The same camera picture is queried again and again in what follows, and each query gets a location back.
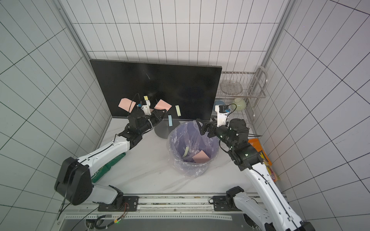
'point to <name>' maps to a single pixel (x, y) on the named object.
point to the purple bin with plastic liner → (185, 140)
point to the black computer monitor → (196, 89)
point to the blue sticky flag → (170, 120)
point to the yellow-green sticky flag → (178, 112)
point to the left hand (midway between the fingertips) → (166, 112)
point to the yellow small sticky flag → (145, 97)
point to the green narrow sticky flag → (186, 151)
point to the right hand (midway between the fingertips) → (198, 119)
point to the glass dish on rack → (231, 87)
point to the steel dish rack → (249, 85)
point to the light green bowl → (241, 104)
